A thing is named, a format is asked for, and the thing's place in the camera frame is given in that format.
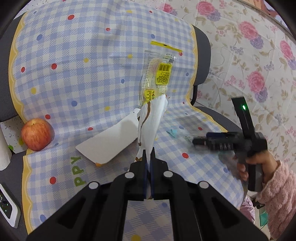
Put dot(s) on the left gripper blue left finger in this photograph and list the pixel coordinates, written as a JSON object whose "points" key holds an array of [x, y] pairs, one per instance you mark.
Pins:
{"points": [[144, 159]]}

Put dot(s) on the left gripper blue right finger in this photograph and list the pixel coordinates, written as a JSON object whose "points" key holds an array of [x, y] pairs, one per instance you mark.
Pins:
{"points": [[152, 165]]}

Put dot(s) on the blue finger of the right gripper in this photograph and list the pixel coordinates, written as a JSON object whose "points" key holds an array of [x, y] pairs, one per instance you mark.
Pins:
{"points": [[214, 135]]}

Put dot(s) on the small teal wrapper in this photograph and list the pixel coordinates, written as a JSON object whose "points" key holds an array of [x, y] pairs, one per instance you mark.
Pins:
{"points": [[173, 133]]}

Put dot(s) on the white brown paper wrapper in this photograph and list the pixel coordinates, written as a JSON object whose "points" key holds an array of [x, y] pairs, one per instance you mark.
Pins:
{"points": [[149, 119]]}

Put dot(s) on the white paper box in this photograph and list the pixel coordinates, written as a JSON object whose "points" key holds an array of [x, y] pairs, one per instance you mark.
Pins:
{"points": [[104, 146]]}

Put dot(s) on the clear yellow-label snack bag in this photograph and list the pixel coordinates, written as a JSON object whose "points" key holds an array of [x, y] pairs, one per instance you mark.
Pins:
{"points": [[158, 64]]}

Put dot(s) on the pink fuzzy sleeve forearm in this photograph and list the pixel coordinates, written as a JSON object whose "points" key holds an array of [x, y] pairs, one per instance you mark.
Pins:
{"points": [[278, 196]]}

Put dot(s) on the pink bag trash bin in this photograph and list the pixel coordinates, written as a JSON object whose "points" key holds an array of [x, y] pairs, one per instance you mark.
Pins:
{"points": [[247, 209]]}

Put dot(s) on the red apple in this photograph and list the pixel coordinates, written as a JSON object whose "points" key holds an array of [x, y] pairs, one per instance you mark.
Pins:
{"points": [[37, 134]]}

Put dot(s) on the blue checkered plastic cloth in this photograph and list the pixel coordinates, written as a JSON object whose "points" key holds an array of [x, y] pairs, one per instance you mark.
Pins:
{"points": [[79, 64]]}

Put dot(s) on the grey office chair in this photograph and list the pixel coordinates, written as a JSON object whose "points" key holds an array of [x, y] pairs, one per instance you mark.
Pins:
{"points": [[152, 221]]}

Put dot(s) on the white paper roll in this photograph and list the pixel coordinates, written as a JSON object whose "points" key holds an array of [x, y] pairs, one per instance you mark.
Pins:
{"points": [[5, 153]]}

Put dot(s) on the white digital timer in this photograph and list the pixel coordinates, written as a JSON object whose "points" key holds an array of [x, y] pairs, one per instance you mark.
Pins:
{"points": [[10, 211]]}

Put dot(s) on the floral wall sheet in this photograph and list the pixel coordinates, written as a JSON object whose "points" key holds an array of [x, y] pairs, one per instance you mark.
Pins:
{"points": [[250, 57]]}

